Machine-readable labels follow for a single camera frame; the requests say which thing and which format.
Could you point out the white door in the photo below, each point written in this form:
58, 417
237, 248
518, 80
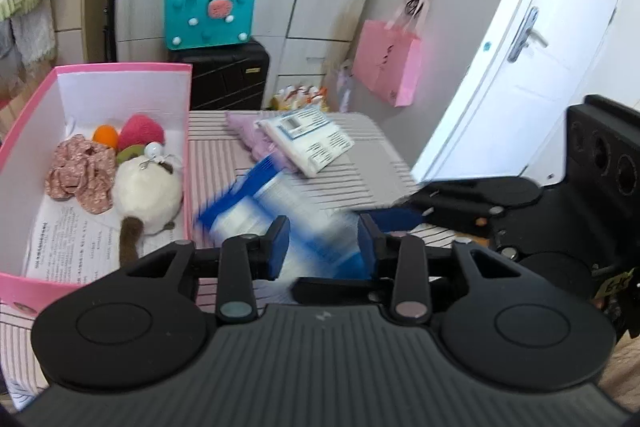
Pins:
550, 74

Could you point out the pink plush ball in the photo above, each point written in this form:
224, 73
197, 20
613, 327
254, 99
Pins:
140, 132

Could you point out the white brown plush cat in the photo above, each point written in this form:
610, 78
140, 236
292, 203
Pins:
145, 193

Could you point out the white tissue packet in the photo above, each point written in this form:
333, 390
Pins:
310, 142

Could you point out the green kiwi plush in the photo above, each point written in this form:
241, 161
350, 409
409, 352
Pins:
129, 155

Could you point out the orange plush ball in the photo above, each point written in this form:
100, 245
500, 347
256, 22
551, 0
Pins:
106, 138

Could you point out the purple plush toy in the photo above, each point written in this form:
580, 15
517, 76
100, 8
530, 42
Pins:
244, 132

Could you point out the pink floral fabric pouch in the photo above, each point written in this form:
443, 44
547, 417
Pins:
80, 172

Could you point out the black suitcase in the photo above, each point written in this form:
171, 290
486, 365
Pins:
225, 77

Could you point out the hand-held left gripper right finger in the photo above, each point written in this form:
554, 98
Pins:
368, 248

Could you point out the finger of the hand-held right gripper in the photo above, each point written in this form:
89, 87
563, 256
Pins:
340, 289
400, 218

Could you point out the pink paper gift bag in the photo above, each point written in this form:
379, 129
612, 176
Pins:
385, 62

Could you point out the striped pink tablecloth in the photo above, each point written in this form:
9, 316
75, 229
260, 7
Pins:
362, 147

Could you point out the blue white wipes packet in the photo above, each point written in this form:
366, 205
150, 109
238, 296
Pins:
250, 212

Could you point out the pink cardboard box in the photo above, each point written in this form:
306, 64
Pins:
25, 291

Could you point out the printed white paper sheet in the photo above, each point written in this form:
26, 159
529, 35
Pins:
75, 237

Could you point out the clear plastic bag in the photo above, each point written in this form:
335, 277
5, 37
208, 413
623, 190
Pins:
346, 84

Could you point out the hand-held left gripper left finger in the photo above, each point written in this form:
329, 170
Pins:
280, 248

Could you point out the pack of small drink bottles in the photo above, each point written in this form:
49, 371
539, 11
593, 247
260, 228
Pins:
300, 98

